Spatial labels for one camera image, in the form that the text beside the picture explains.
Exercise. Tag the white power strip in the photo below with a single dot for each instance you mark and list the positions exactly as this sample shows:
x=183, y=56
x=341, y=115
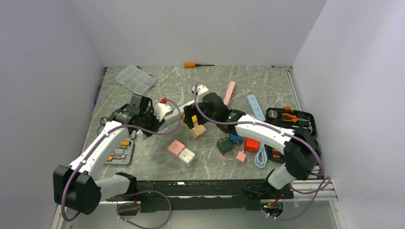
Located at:
x=171, y=119

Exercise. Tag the orange handled screwdriver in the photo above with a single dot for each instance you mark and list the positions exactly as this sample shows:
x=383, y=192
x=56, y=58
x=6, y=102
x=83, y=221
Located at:
x=194, y=65

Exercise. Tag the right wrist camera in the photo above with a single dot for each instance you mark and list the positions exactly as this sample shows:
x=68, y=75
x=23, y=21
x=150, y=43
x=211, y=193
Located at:
x=200, y=90

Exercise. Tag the pink charger plug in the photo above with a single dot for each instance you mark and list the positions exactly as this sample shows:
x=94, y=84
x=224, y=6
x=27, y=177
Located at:
x=240, y=157

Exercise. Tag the yellow cube socket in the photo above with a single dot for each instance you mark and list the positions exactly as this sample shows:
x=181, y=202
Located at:
x=194, y=120

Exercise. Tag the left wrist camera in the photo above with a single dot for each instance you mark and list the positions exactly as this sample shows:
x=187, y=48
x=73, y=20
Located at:
x=162, y=109

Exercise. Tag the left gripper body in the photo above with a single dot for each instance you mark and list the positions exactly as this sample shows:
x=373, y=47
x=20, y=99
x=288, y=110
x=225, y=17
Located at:
x=149, y=121

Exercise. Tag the red cube socket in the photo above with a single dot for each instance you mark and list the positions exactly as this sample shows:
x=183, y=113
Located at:
x=251, y=145

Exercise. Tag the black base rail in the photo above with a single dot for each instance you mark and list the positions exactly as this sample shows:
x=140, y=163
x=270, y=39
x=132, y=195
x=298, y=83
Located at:
x=249, y=194

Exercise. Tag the grey tool tray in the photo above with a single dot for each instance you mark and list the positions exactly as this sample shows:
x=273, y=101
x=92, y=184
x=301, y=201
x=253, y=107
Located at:
x=122, y=154

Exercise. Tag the clear plastic screw box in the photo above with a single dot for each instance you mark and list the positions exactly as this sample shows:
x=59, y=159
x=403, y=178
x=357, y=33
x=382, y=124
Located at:
x=136, y=80

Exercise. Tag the beige cube socket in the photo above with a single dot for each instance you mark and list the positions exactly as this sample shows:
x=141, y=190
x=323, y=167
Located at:
x=197, y=131

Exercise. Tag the light blue power strip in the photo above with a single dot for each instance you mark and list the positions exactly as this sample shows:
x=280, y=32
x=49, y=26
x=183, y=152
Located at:
x=255, y=107

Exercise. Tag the black tool case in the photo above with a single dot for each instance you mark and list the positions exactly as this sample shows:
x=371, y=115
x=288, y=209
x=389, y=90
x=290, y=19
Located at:
x=291, y=119

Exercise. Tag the white cube socket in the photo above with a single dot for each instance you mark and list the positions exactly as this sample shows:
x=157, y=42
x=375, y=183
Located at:
x=187, y=157

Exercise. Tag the pink cube socket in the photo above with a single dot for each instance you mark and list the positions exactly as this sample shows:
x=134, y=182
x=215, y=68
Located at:
x=176, y=147

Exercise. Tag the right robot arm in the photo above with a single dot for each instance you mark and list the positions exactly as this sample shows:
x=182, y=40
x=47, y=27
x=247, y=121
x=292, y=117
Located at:
x=301, y=152

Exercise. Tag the blue cube socket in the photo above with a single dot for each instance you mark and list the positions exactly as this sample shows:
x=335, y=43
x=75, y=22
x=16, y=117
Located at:
x=235, y=139

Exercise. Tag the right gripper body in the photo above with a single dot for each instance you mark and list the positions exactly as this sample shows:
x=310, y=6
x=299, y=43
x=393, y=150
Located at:
x=191, y=110

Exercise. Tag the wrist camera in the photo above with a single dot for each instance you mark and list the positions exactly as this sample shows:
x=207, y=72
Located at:
x=162, y=109
x=200, y=90

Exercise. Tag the green cube socket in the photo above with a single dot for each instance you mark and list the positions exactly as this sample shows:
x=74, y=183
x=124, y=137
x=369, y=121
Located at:
x=224, y=145

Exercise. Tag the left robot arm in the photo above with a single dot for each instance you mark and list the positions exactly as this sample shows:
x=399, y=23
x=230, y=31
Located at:
x=75, y=187

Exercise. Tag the pink power strip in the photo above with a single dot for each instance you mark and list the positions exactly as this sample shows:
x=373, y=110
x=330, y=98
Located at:
x=229, y=92

